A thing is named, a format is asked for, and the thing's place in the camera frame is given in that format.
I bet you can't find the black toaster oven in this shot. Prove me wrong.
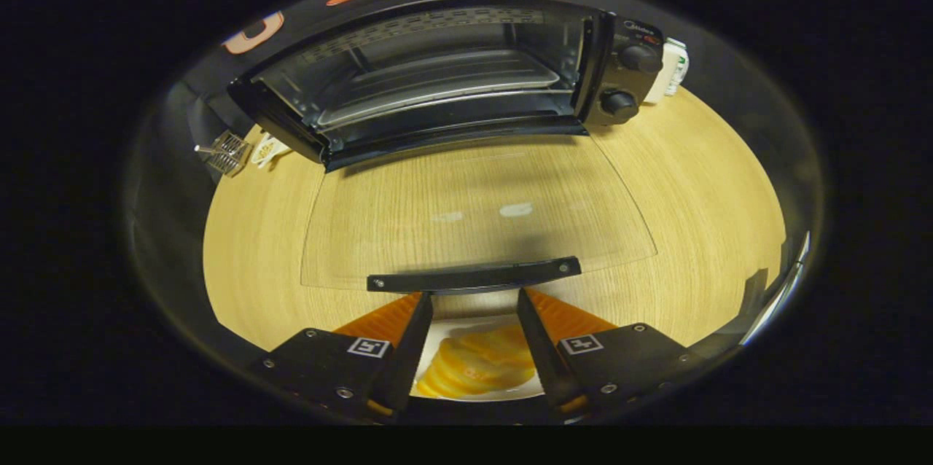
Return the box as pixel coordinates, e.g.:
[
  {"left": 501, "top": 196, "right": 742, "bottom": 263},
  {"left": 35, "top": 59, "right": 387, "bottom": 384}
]
[{"left": 227, "top": 0, "right": 665, "bottom": 296}]

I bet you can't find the metal baking tray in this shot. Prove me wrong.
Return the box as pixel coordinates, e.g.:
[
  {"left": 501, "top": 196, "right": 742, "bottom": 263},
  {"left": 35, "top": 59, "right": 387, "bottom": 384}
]
[{"left": 313, "top": 50, "right": 562, "bottom": 130}]

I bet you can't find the white bottle green label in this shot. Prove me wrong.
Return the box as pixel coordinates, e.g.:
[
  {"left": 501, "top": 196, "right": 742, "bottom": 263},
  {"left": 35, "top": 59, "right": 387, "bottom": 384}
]
[{"left": 662, "top": 38, "right": 690, "bottom": 97}]

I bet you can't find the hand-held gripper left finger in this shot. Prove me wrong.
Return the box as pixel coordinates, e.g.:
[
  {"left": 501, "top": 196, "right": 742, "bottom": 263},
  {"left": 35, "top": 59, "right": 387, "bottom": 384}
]
[{"left": 251, "top": 292, "right": 436, "bottom": 422}]

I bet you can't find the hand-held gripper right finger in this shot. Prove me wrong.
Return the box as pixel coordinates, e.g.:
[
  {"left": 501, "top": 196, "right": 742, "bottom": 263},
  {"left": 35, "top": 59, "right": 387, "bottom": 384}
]
[{"left": 516, "top": 287, "right": 704, "bottom": 422}]

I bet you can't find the white plate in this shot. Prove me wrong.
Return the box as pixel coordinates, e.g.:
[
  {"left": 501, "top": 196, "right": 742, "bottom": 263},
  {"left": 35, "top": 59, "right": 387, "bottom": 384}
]
[{"left": 412, "top": 316, "right": 547, "bottom": 402}]

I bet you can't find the yellow croissant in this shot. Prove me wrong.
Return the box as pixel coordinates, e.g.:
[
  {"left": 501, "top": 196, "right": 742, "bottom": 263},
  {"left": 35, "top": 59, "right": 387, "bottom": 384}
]
[{"left": 414, "top": 327, "right": 539, "bottom": 399}]

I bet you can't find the small white yellow object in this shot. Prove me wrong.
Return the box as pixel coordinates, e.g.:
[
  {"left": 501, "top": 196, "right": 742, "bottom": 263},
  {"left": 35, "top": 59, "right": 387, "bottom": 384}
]
[{"left": 250, "top": 136, "right": 292, "bottom": 168}]

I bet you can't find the metal wire rack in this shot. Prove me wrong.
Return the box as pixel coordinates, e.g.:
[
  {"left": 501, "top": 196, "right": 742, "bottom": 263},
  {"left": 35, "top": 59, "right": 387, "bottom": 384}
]
[{"left": 195, "top": 131, "right": 252, "bottom": 178}]

